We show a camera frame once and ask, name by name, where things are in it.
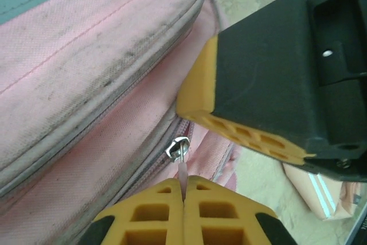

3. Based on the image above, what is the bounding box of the pink backpack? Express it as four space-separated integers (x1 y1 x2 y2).
0 0 244 245

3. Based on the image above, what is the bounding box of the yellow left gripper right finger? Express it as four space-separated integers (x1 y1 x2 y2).
183 174 299 245

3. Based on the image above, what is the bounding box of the pink pencil case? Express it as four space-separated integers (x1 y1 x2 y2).
282 162 367 222

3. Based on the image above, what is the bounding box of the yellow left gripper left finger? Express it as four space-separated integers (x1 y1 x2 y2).
77 177 184 245

